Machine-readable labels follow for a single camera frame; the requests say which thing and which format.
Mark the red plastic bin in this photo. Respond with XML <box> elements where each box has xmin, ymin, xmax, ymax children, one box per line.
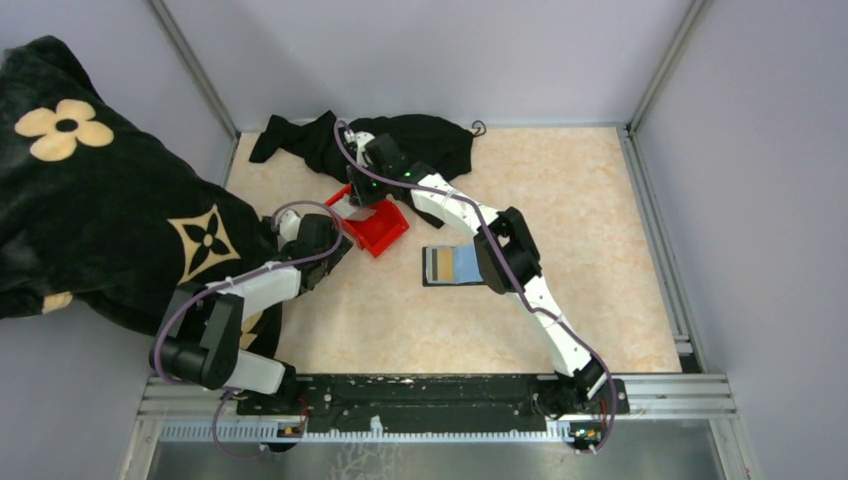
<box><xmin>324</xmin><ymin>185</ymin><xmax>409</xmax><ymax>258</ymax></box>

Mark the gold credit card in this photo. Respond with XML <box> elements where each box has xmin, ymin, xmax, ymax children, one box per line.
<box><xmin>433</xmin><ymin>247</ymin><xmax>455</xmax><ymax>283</ymax></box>

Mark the black leather card holder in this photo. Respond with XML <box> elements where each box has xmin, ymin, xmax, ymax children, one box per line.
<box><xmin>421</xmin><ymin>245</ymin><xmax>485</xmax><ymax>287</ymax></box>

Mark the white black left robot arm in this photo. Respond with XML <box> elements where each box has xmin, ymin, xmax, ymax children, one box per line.
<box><xmin>149</xmin><ymin>212</ymin><xmax>353</xmax><ymax>414</ymax></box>

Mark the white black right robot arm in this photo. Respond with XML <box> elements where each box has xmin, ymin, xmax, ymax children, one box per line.
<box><xmin>334</xmin><ymin>128</ymin><xmax>610</xmax><ymax>412</ymax></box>

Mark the stack of silver cards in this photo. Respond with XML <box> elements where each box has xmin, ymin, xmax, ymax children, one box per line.
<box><xmin>331</xmin><ymin>196</ymin><xmax>376</xmax><ymax>222</ymax></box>

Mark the black cloth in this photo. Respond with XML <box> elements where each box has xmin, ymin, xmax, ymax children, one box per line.
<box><xmin>248</xmin><ymin>109</ymin><xmax>488</xmax><ymax>230</ymax></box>

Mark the black floral blanket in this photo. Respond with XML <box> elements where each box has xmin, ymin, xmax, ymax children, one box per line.
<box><xmin>1</xmin><ymin>35</ymin><xmax>278</xmax><ymax>336</ymax></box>

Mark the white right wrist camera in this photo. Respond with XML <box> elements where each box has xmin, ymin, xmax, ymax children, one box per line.
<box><xmin>342</xmin><ymin>131</ymin><xmax>375</xmax><ymax>168</ymax></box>

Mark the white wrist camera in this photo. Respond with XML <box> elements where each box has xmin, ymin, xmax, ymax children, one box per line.
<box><xmin>275</xmin><ymin>209</ymin><xmax>302</xmax><ymax>244</ymax></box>
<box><xmin>342</xmin><ymin>131</ymin><xmax>375</xmax><ymax>168</ymax></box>

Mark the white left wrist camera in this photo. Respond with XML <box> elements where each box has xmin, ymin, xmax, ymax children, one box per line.
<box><xmin>275</xmin><ymin>209</ymin><xmax>302</xmax><ymax>244</ymax></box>

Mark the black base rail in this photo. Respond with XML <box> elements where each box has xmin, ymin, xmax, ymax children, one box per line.
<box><xmin>237</xmin><ymin>374</ymin><xmax>630</xmax><ymax>434</ymax></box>

